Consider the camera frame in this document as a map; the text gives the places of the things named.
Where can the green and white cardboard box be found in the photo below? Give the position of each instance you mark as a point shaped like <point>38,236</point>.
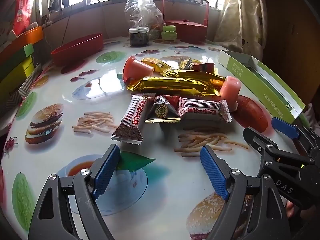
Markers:
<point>262,85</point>

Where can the cream patterned curtain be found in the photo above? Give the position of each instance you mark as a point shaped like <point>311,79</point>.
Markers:
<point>237,17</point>

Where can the pink jelly cup red lid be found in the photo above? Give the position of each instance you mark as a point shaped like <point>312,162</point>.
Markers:
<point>230,92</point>
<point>136,68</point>

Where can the clear jar with dark contents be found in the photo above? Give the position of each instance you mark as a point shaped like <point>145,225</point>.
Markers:
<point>138,38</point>

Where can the red snack bag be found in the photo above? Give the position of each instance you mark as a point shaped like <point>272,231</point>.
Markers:
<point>25,10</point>

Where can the long gold foil snack bar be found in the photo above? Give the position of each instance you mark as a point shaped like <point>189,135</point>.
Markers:
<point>172,86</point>
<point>195,76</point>

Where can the white red nougat candy packet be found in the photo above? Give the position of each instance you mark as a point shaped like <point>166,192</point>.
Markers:
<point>202,110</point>
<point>131,122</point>

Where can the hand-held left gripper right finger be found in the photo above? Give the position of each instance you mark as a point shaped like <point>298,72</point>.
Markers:
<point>213,172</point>

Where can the striped box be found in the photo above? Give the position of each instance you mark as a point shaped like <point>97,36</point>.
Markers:
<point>27,82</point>

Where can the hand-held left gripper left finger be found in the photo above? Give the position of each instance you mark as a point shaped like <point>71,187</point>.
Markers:
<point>106,172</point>

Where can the clear plastic bag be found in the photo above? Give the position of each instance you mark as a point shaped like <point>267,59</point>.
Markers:
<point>142,12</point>

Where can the red plastic bowl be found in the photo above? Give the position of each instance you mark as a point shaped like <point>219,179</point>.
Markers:
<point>75,52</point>

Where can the yellow snack packet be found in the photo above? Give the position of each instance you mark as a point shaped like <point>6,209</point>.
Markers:
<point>156,63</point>

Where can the yellow green flat box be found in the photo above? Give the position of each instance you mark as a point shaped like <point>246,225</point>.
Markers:
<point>25,67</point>

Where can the wooden wardrobe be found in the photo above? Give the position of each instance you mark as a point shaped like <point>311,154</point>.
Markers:
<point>287,30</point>

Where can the black triangular snack packet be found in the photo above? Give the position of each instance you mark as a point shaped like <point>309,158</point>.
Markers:
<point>161,111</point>

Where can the small red snack packet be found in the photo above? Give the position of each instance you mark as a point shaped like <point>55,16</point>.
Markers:
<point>203,67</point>

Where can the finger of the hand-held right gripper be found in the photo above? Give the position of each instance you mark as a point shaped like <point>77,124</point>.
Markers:
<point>257,141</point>
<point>283,128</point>

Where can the orange round box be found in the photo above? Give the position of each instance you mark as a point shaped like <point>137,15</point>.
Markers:
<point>32,35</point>

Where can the light green jar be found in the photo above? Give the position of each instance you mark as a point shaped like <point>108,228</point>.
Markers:
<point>168,33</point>

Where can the person's right hand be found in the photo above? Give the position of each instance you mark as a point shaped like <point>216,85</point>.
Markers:
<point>290,209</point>

